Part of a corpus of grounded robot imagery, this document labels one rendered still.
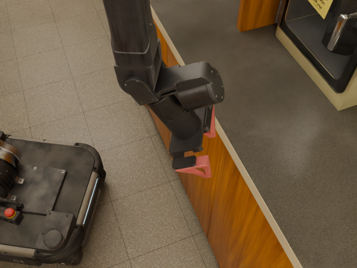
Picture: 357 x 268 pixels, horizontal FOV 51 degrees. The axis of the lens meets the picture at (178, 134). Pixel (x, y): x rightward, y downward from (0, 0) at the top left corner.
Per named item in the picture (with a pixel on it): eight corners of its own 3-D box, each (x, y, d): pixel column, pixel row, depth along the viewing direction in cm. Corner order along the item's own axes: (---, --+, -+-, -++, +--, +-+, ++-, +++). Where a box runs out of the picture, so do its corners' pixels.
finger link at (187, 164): (226, 152, 74) (205, 125, 68) (223, 184, 70) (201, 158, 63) (195, 158, 77) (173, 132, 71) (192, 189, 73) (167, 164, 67)
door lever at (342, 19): (350, 48, 83) (343, 41, 84) (368, 11, 75) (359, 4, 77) (330, 53, 82) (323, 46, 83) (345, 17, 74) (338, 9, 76)
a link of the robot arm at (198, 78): (132, 45, 61) (119, 83, 56) (193, 21, 56) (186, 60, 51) (168, 92, 69) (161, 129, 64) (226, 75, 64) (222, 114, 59)
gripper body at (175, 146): (210, 108, 72) (192, 83, 67) (204, 152, 66) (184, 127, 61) (180, 116, 75) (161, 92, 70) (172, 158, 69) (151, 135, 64)
